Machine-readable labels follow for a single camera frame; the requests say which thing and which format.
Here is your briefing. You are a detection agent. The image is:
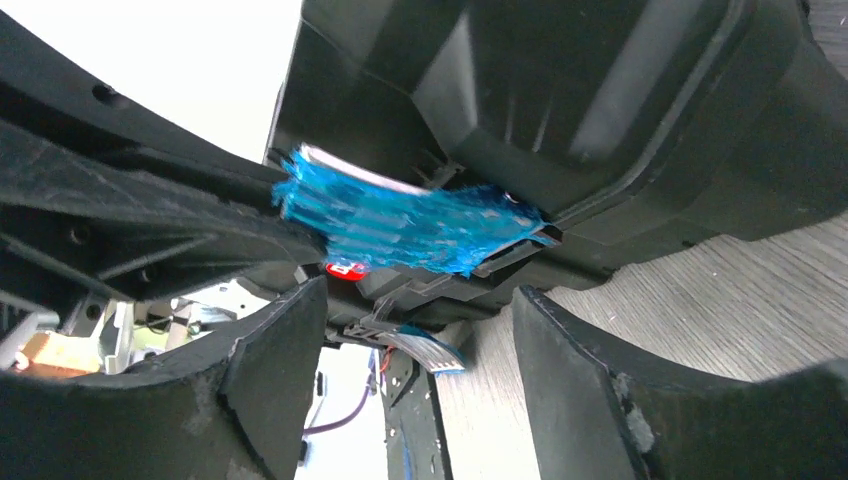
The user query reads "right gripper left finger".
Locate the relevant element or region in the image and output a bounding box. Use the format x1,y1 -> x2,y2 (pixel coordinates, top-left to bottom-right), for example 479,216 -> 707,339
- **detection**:
1,278 -> 327,479

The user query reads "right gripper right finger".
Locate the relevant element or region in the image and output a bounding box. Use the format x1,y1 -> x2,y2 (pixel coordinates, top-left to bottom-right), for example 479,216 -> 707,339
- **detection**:
511,286 -> 847,479

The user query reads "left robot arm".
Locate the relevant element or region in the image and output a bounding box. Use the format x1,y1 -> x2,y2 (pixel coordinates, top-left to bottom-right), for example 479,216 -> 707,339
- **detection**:
1,14 -> 323,378

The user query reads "black plastic toolbox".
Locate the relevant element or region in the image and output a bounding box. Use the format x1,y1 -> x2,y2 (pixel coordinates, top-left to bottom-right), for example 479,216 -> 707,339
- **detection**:
264,0 -> 848,376

